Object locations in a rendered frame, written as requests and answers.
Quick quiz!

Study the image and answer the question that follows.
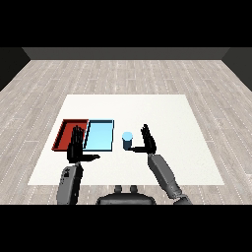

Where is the small blue can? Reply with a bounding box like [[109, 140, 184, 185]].
[[121, 131, 134, 152]]

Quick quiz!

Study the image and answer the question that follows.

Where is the light blue shallow open box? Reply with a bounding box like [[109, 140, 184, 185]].
[[82, 118, 115, 153]]

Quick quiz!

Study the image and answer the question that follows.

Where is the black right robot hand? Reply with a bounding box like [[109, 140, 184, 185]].
[[126, 123, 158, 156]]

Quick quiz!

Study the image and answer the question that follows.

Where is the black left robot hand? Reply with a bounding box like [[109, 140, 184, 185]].
[[66, 125, 101, 164]]

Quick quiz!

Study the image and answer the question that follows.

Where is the red shallow open box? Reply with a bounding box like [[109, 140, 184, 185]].
[[51, 118, 90, 153]]

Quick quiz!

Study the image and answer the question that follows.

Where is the dark grey robot body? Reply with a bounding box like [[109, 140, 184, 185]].
[[95, 185, 158, 206]]

